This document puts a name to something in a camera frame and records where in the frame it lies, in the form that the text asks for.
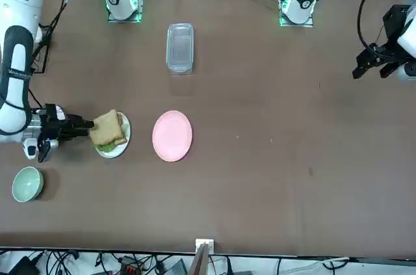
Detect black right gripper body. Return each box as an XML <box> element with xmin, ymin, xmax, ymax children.
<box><xmin>38</xmin><ymin>103</ymin><xmax>68</xmax><ymax>146</ymax></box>

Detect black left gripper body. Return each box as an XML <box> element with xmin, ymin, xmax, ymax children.
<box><xmin>382</xmin><ymin>4</ymin><xmax>411</xmax><ymax>46</ymax></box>

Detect green lettuce leaf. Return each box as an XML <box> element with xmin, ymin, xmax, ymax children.
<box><xmin>94</xmin><ymin>112</ymin><xmax>130</xmax><ymax>153</ymax></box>

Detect green bowl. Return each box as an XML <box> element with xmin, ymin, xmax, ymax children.
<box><xmin>12</xmin><ymin>166</ymin><xmax>45</xmax><ymax>203</ymax></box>

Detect pale plate under lettuce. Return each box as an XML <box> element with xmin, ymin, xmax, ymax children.
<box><xmin>53</xmin><ymin>105</ymin><xmax>67</xmax><ymax>123</ymax></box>

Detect white plate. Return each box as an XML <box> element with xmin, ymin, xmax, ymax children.
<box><xmin>94</xmin><ymin>111</ymin><xmax>132</xmax><ymax>159</ymax></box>

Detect pink plate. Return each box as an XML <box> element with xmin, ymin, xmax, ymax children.
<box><xmin>151</xmin><ymin>110</ymin><xmax>193</xmax><ymax>162</ymax></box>

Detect clear plastic container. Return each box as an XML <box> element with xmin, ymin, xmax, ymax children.
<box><xmin>166</xmin><ymin>23</ymin><xmax>195</xmax><ymax>76</ymax></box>

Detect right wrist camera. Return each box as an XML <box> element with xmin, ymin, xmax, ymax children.
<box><xmin>36</xmin><ymin>139</ymin><xmax>60</xmax><ymax>163</ymax></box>

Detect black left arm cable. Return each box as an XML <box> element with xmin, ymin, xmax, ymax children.
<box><xmin>357</xmin><ymin>0</ymin><xmax>389</xmax><ymax>53</ymax></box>

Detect black wire cup rack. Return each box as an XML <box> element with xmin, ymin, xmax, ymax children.
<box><xmin>29</xmin><ymin>23</ymin><xmax>55</xmax><ymax>76</ymax></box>

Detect aluminium camera post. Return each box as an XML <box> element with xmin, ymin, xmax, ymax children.
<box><xmin>190</xmin><ymin>238</ymin><xmax>215</xmax><ymax>275</ymax></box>

